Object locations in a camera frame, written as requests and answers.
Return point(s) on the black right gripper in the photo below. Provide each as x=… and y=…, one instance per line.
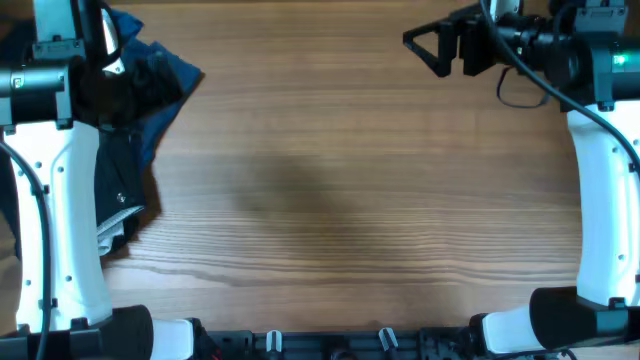
x=470, y=26

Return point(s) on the black shorts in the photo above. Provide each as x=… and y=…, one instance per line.
x=118, y=185

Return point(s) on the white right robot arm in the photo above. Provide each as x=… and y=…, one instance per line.
x=582, y=56

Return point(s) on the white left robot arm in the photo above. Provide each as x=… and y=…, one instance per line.
x=52, y=110

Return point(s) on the navy blue garment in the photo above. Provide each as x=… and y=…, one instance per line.
x=158, y=85

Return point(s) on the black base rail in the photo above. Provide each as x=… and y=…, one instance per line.
x=423, y=344

